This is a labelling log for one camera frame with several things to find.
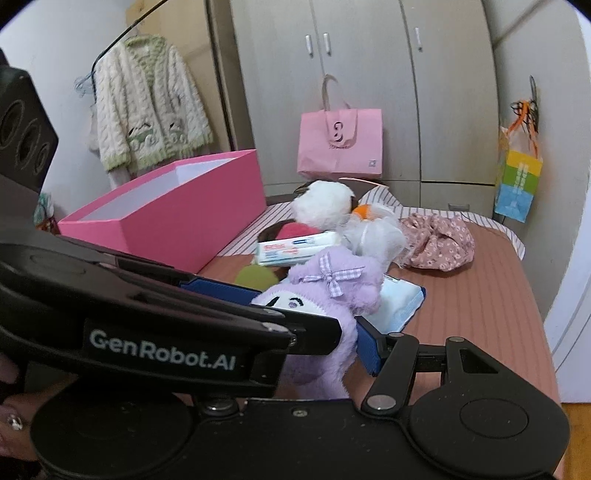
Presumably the magenta fluffy plush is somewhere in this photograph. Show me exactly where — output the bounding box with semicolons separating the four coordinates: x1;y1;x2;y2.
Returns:
257;219;320;243

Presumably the white door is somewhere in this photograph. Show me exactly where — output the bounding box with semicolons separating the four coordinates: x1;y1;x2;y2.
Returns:
543;193;591;404

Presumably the beige wardrobe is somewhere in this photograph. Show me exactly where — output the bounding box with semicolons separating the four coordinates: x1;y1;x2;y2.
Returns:
209;1;498;215

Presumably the green makeup sponge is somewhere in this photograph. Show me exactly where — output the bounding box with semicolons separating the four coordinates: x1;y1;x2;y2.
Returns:
235;264;280;292

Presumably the pink storage box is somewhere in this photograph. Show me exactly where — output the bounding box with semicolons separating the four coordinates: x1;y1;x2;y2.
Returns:
58;150;266;273

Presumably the purple plush headband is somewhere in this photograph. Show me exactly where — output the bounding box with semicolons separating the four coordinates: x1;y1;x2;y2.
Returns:
252;245;384;400

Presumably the pink floral fabric cap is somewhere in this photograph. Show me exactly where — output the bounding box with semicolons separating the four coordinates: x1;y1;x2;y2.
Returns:
400;214;476;272

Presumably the white mesh bath pouf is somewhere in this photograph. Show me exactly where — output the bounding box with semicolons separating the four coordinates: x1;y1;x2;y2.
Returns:
339;204;409;272

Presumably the cream green knit cardigan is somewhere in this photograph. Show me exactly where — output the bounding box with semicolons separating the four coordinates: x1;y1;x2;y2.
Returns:
94;35;214;175

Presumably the black clothes rack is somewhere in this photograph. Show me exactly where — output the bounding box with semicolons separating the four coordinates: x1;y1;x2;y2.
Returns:
89;0;168;101

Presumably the brown pillow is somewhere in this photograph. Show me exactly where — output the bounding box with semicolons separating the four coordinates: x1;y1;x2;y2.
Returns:
339;177;384;197

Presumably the orange makeup sponge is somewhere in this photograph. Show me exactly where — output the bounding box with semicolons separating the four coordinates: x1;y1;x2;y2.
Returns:
352;204;372;220

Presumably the colourful striped gift bag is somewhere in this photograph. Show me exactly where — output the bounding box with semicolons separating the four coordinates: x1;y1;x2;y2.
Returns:
494;100;543;223

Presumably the left hand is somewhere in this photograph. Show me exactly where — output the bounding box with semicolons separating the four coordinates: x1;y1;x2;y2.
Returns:
0;354;43;462

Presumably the white wet wipes pack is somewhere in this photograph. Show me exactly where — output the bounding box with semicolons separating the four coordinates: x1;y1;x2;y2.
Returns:
253;231;342;267

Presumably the striped bed sheet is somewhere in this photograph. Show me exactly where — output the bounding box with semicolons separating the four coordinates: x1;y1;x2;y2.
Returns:
218;186;526;260

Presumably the white plush panda toy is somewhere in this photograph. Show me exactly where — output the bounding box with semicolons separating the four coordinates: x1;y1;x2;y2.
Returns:
290;180;358;231

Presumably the pink paper shopping bag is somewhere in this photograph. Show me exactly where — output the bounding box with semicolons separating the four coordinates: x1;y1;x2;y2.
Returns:
297;74;384;179

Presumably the blue tissue pack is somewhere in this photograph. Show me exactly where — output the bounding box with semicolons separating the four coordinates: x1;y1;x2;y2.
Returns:
365;275;426;334

